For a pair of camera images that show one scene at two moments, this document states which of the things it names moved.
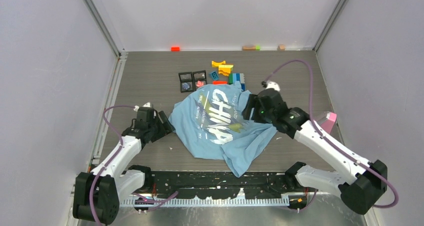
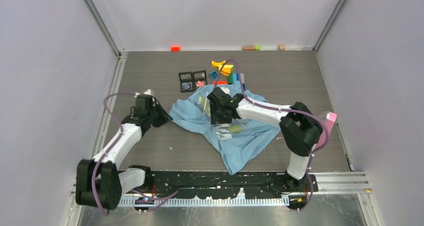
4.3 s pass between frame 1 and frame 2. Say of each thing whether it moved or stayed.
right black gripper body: moved
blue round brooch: stayed
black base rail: stayed
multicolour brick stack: stayed
